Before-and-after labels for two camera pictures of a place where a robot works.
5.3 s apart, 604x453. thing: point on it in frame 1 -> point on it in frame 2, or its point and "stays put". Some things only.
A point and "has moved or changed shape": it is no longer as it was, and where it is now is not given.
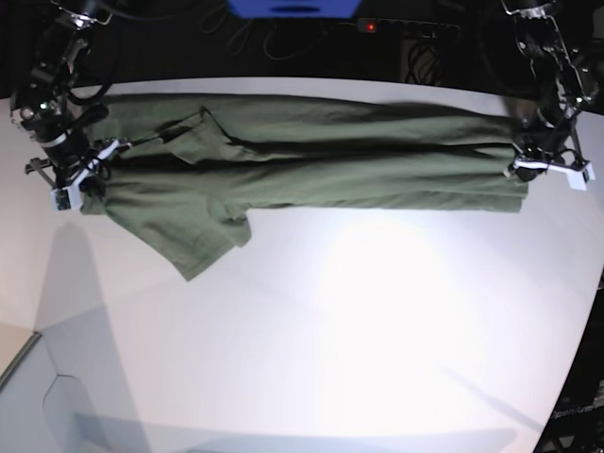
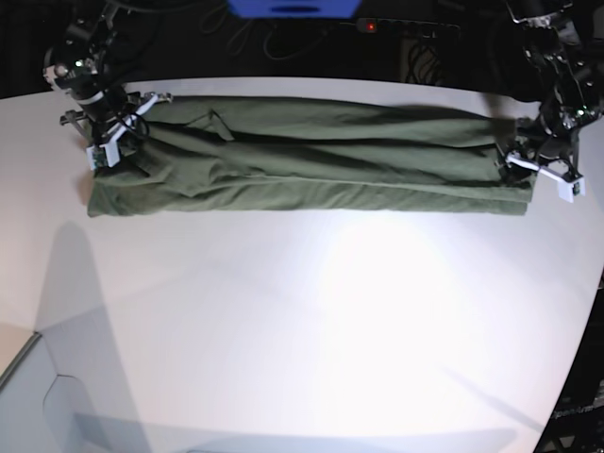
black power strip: [412, 28] stays put
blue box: [288, 9] stays put
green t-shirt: [186, 169] has moved or changed shape
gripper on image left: [65, 172] -> [106, 129]
